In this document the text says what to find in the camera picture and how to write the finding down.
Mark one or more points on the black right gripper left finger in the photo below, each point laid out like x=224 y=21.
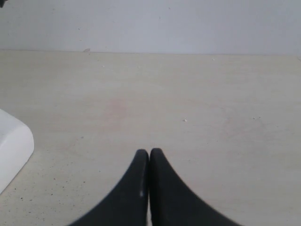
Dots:
x=127 y=203

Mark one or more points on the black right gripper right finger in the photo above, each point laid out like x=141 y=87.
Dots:
x=173 y=203

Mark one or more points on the white mannequin head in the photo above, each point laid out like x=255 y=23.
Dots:
x=16 y=147

